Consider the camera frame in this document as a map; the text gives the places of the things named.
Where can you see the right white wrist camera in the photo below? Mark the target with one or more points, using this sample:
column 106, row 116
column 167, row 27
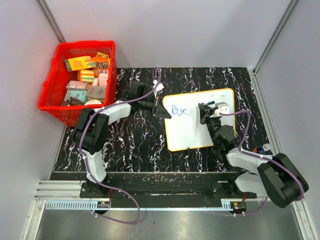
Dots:
column 221, row 108

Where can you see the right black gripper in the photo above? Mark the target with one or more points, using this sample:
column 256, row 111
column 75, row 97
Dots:
column 205, row 111

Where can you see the grey slotted cable duct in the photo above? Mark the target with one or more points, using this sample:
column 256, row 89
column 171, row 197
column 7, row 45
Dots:
column 91, row 205

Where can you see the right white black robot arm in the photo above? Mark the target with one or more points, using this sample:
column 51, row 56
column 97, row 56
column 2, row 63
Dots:
column 272, row 176

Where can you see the white board with orange frame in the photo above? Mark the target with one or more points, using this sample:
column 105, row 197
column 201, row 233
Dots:
column 183, row 130

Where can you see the yellow green box in basket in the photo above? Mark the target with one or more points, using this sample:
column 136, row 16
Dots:
column 77, row 63

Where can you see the orange snack packet in basket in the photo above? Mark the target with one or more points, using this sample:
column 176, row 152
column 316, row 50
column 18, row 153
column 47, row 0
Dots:
column 101, row 60

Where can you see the small blue orange bottle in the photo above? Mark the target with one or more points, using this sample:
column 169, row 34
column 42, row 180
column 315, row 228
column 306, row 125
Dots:
column 263, row 149

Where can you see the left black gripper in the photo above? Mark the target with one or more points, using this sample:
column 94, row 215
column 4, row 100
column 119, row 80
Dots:
column 159, row 110

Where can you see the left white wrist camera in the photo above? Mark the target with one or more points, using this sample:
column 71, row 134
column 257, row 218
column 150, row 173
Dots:
column 157, row 87

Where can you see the grey pink box in basket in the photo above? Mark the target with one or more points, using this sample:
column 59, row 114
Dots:
column 74, row 85

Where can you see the brown pink box in basket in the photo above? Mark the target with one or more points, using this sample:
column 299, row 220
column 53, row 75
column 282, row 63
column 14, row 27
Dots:
column 96, row 93

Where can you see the pink white box in basket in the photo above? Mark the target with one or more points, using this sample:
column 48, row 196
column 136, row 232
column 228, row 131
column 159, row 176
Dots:
column 103, row 79

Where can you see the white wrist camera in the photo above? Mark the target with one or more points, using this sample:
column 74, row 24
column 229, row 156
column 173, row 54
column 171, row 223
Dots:
column 157, row 87
column 221, row 108

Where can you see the striped yellow orange sponge pack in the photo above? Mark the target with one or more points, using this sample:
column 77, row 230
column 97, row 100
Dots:
column 86, row 76

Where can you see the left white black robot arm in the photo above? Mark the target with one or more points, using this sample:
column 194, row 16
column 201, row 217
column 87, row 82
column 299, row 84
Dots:
column 90, row 132

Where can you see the teal box in basket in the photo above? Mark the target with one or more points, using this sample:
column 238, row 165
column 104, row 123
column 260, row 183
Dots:
column 77, row 94

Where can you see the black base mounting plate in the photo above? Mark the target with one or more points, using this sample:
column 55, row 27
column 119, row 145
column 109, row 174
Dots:
column 166, row 190

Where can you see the white round lid in basket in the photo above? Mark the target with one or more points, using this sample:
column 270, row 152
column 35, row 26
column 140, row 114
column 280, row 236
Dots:
column 93, row 102

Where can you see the red plastic shopping basket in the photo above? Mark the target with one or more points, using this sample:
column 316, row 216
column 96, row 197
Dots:
column 54, row 88

